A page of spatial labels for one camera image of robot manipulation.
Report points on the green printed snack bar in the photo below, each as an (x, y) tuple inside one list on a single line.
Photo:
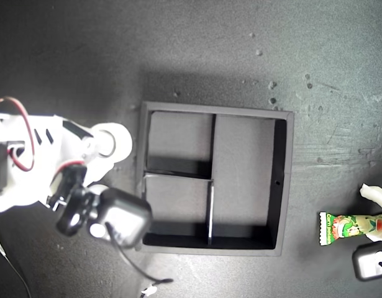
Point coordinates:
[(336, 229)]

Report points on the black tray with wells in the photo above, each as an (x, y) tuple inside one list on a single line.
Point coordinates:
[(240, 170)]

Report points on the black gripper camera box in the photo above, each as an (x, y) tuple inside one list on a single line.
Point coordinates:
[(366, 264), (122, 214)]

